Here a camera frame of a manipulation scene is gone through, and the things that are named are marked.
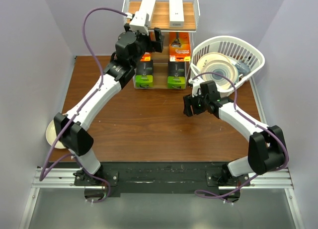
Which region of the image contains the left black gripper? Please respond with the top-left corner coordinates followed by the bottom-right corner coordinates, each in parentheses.
top-left (124, 24), bottom-right (164, 69)

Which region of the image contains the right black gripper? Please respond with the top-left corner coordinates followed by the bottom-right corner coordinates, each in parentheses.
top-left (183, 90), bottom-right (209, 117)

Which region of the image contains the orange razor box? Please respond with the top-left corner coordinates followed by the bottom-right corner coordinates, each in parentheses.
top-left (141, 52), bottom-right (151, 62)
top-left (169, 32), bottom-right (191, 62)

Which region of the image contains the silver grey box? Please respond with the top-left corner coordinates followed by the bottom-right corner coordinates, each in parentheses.
top-left (169, 0), bottom-right (184, 28)

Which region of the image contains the black green razor box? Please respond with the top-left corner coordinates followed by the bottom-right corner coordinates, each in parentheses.
top-left (135, 60), bottom-right (154, 88)
top-left (167, 62), bottom-right (186, 89)

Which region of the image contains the white small box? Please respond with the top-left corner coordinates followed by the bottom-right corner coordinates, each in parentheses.
top-left (139, 0), bottom-right (156, 27)

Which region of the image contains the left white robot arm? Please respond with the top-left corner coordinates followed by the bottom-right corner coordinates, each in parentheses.
top-left (54, 28), bottom-right (164, 185)

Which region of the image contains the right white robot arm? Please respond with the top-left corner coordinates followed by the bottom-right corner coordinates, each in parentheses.
top-left (183, 79), bottom-right (289, 186)

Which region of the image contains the blue ringed plate in basket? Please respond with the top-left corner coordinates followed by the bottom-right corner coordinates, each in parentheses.
top-left (200, 60), bottom-right (239, 90)

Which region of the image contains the cream plate in basket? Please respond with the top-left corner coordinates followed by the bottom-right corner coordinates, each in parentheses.
top-left (196, 52), bottom-right (231, 70)

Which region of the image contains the grey object in basket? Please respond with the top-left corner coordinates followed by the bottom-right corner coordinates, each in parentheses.
top-left (235, 60), bottom-right (251, 76)

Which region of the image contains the white plastic slatted basket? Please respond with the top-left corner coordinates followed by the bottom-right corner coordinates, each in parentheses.
top-left (190, 36), bottom-right (265, 88)

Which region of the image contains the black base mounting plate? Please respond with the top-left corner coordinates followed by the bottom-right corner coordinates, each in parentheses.
top-left (73, 162), bottom-right (249, 198)

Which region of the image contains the cream plate on table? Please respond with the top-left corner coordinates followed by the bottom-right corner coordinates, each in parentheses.
top-left (45, 120), bottom-right (66, 149)

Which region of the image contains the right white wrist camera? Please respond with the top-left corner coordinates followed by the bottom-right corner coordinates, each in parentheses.
top-left (188, 78), bottom-right (202, 98)

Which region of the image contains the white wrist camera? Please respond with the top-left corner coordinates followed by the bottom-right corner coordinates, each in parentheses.
top-left (125, 11), bottom-right (149, 35)
top-left (188, 78), bottom-right (202, 98)

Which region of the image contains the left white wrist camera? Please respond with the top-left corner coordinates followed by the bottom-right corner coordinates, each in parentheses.
top-left (125, 11), bottom-right (149, 35)

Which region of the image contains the white wire wooden shelf unit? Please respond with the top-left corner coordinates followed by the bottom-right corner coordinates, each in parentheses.
top-left (122, 0), bottom-right (200, 89)

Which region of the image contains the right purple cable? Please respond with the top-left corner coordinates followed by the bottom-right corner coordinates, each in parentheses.
top-left (191, 72), bottom-right (290, 200)

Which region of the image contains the purple cable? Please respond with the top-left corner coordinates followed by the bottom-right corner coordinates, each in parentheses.
top-left (39, 7), bottom-right (130, 204)
top-left (191, 72), bottom-right (290, 200)

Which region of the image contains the aluminium frame rail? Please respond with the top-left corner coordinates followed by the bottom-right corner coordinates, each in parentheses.
top-left (18, 164), bottom-right (305, 229)

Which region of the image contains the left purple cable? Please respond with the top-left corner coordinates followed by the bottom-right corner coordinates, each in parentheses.
top-left (39, 7), bottom-right (130, 204)

